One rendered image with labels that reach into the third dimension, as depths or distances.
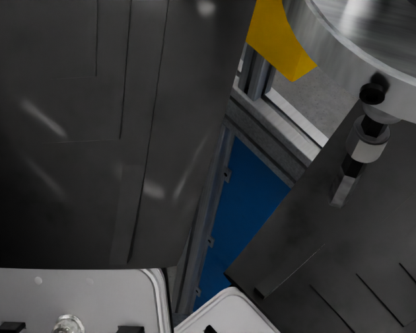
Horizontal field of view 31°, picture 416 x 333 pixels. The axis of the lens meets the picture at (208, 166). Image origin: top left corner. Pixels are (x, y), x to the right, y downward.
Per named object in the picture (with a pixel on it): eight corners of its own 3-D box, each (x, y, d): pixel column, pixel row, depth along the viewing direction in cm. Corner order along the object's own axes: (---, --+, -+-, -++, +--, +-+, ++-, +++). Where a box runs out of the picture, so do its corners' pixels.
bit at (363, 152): (313, 197, 24) (359, 96, 20) (335, 179, 24) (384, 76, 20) (338, 220, 24) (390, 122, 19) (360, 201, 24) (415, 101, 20)
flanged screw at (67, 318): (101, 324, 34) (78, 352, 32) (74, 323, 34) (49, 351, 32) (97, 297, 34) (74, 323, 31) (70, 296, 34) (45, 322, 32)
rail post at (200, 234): (167, 323, 165) (205, 106, 100) (180, 312, 166) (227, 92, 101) (178, 336, 163) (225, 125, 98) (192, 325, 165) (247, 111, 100)
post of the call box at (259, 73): (236, 86, 92) (253, 14, 82) (254, 75, 93) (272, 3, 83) (253, 102, 91) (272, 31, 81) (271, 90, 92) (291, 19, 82)
